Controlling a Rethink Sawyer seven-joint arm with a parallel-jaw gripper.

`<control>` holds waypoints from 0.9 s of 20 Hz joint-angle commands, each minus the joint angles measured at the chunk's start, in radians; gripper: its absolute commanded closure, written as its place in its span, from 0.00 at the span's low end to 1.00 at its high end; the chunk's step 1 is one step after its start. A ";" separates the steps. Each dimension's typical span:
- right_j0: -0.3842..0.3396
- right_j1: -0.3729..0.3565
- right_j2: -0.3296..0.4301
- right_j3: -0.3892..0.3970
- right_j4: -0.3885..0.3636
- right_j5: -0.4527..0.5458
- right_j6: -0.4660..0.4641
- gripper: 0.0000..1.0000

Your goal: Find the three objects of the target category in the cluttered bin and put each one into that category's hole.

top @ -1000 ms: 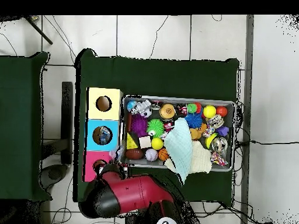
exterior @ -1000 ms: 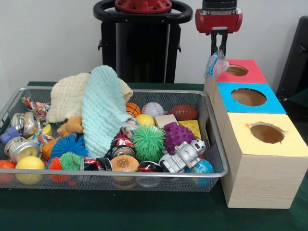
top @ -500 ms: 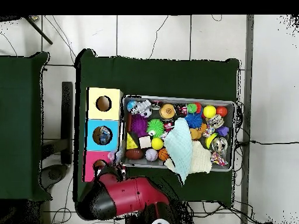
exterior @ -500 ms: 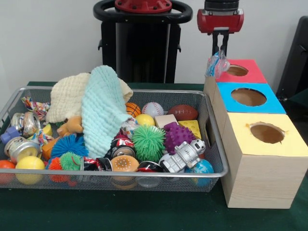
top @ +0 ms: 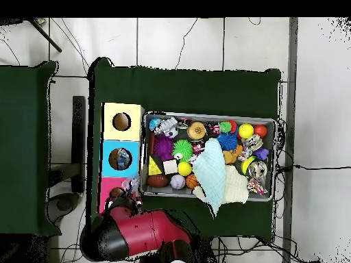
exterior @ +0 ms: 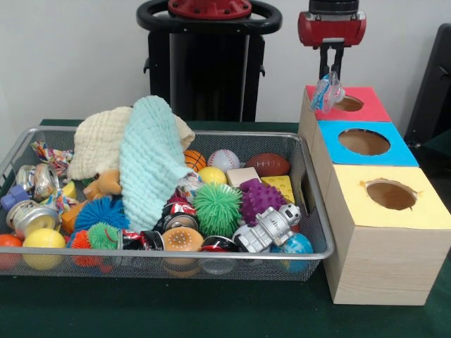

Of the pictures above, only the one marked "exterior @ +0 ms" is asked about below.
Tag small orange basketball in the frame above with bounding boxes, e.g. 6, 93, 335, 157
183, 149, 207, 173

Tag purple spiky ball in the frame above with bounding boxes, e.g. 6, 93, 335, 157
239, 178, 287, 226

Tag blue spiky rubber ball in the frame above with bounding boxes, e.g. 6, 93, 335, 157
74, 196, 130, 232

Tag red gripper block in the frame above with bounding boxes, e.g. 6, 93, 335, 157
297, 10, 367, 81

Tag mint green waffle cloth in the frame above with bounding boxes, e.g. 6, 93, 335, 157
119, 95, 195, 232

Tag small white baseball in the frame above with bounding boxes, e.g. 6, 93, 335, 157
206, 149, 240, 170

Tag small brown football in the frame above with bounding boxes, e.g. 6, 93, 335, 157
245, 153, 291, 177

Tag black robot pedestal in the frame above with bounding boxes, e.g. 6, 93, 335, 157
136, 0, 283, 123

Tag clear blue wrapper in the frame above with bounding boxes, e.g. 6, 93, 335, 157
310, 70, 345, 114

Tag wooden box three holes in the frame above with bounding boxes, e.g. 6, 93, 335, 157
298, 85, 451, 306

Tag cream waffle cloth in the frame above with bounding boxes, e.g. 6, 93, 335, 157
66, 106, 196, 180

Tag dark green table cloth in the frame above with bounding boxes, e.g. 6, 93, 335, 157
0, 118, 451, 338

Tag plain wooden cube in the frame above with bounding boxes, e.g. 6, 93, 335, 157
225, 167, 261, 187

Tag blue globe ball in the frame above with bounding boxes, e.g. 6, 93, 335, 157
271, 232, 314, 274

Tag black office chair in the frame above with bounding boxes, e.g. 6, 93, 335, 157
404, 23, 451, 142

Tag green spiky rubber ball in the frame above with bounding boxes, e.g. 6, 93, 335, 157
192, 182, 243, 239

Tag shallow wire mesh bin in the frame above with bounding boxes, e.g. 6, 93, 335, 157
0, 125, 335, 281

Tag smooth yellow ball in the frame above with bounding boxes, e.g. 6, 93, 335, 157
23, 227, 67, 271

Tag silver toy robot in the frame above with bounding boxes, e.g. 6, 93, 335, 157
233, 203, 302, 254

